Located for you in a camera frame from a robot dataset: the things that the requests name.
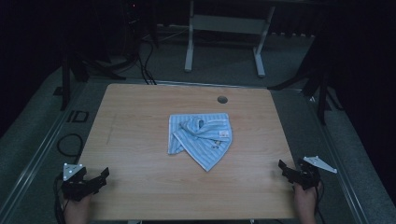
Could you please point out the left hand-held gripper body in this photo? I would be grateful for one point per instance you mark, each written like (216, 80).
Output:
(74, 186)

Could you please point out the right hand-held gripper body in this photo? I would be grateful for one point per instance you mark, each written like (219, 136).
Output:
(308, 179)

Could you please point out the blue striped towel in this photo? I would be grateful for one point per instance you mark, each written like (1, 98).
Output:
(205, 146)

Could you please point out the person's right hand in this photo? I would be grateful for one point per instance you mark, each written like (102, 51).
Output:
(306, 200)

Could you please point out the person's left hand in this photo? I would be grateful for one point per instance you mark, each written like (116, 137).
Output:
(77, 211)

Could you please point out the black metal stand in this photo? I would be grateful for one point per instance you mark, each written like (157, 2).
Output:
(322, 99)
(65, 87)

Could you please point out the dark equipment rack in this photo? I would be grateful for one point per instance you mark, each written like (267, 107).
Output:
(132, 28)

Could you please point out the metal floor rail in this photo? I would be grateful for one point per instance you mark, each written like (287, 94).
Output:
(40, 152)
(339, 174)

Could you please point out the white metal table frame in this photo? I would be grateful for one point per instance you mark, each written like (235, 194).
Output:
(227, 24)

